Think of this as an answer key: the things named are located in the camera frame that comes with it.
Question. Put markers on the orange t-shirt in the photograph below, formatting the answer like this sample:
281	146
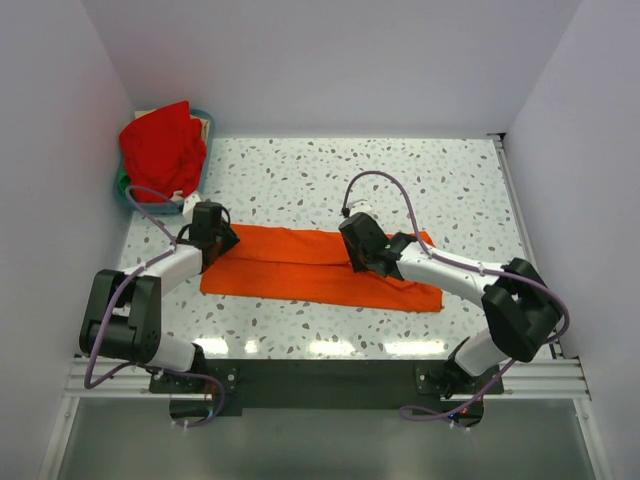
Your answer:
309	265

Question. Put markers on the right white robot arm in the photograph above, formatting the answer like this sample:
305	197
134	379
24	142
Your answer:
519	308

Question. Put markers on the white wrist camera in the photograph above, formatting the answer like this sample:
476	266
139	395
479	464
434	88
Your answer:
360	206
189	204

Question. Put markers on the red t-shirt in basket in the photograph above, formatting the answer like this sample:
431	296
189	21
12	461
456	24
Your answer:
164	152

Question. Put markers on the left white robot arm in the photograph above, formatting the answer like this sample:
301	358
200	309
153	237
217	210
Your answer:
123	316

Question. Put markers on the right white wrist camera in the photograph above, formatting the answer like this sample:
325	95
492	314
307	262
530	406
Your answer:
360	206

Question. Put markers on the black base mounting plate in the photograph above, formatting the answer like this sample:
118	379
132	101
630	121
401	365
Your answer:
337	384

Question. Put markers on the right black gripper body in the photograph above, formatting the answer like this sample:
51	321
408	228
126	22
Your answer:
367	256

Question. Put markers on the teal plastic basket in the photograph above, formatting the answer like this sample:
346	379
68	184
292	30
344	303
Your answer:
163	207

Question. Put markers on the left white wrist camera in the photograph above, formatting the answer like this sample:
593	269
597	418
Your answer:
189	204

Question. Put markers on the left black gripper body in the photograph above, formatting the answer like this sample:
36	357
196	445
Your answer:
219	233

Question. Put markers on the green garment in basket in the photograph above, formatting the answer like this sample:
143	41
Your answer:
122	182

